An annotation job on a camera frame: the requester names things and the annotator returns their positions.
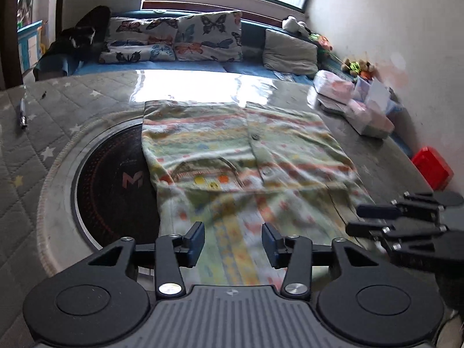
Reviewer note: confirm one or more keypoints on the white plush toy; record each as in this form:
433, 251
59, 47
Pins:
294, 24

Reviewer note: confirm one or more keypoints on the butterfly print pillow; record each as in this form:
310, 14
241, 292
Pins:
208, 36
139, 40

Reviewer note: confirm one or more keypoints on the white paper box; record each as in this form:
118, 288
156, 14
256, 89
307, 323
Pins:
377, 92

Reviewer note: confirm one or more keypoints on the grey quilted star table cover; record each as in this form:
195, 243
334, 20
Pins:
54, 116

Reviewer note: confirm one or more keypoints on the black bag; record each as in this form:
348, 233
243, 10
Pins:
83, 36

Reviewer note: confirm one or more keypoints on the grey cushion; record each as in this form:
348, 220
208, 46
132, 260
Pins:
290, 52

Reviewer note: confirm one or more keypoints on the red plastic box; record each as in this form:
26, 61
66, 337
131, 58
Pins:
433, 166

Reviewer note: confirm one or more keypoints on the pink and green tissue pack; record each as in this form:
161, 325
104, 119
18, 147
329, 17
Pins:
369, 121

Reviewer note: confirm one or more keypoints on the silver pen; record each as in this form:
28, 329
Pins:
23, 114

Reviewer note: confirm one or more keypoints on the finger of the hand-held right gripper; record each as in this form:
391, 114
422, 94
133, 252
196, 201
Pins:
377, 211
362, 230

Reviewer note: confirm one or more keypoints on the round black induction cooktop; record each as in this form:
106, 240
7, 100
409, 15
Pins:
108, 188

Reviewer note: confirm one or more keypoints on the blue sofa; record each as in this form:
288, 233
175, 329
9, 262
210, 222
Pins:
253, 36

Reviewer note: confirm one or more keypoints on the colourful toy pile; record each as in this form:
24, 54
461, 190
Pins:
321, 41

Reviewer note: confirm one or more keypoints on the blue and white cabinet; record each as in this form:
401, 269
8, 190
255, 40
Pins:
31, 45

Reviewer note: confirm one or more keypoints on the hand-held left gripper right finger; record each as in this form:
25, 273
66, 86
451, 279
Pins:
269, 243

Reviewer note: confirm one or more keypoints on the brown plush bear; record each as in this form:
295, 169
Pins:
357, 68

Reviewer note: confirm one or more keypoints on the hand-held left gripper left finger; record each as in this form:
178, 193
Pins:
198, 241

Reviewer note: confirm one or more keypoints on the dark wooden door frame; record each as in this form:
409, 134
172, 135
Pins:
9, 43

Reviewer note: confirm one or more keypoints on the pastel patterned pajama top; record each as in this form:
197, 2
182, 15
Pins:
217, 141

